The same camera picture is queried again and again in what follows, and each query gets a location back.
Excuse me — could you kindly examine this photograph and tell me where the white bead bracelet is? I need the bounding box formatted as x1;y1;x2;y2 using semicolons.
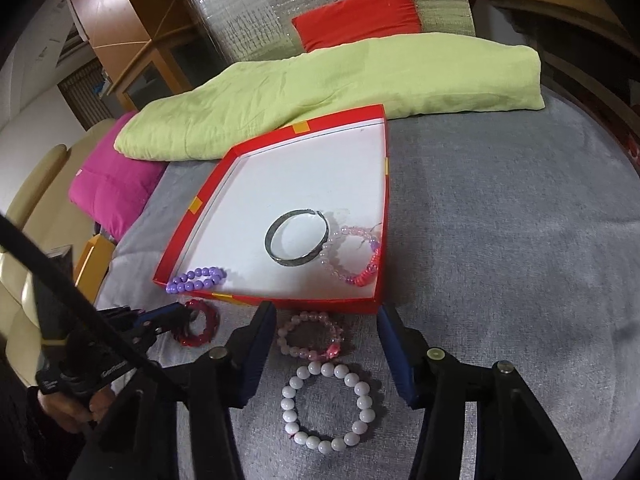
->
280;361;376;452

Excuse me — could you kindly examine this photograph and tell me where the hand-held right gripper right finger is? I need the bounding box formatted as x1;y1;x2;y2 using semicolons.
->
376;305;583;480

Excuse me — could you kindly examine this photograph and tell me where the grey blanket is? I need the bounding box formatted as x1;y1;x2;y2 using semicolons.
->
94;77;640;480

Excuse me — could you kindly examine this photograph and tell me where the beige leather sofa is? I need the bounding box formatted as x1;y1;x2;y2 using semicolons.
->
0;119;118;391

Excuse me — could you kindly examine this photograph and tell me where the magenta cushion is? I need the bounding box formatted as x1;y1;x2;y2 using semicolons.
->
68;111;168;242

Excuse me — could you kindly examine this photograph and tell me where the wooden cabinet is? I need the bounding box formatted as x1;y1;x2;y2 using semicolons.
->
64;0;211;111

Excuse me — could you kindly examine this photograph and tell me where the person's left hand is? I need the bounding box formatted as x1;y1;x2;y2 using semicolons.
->
36;386;119;435

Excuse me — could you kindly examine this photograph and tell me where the light green folded blanket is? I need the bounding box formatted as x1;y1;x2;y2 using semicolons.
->
113;31;546;162

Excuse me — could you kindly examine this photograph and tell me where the red bead bracelet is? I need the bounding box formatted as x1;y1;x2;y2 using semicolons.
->
172;298;221;348

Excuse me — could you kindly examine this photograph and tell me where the black strap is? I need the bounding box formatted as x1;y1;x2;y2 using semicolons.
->
0;214;173;386

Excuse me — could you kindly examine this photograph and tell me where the red cushion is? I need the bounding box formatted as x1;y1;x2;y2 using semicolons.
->
291;0;422;54

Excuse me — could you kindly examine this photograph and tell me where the pale pink bead bracelet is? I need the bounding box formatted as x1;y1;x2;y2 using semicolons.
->
276;311;345;361

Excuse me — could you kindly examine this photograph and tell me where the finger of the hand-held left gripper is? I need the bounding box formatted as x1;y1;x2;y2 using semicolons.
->
120;316;192;350
100;302;193;327

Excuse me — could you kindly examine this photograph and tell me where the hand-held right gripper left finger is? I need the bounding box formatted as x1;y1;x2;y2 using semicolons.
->
67;301;278;480

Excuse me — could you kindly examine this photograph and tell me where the yellow box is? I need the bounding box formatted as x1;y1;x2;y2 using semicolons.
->
74;235;118;306

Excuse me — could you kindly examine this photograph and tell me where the red cardboard box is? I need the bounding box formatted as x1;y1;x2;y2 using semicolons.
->
152;104;391;315

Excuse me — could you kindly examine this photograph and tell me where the pink and purple bead bracelet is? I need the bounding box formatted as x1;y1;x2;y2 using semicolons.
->
318;225;382;288

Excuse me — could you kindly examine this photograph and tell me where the silver bangle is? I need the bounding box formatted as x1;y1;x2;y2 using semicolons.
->
264;208;331;267

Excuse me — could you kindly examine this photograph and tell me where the silver quilted cushion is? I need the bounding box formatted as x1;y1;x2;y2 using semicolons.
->
187;0;475;65

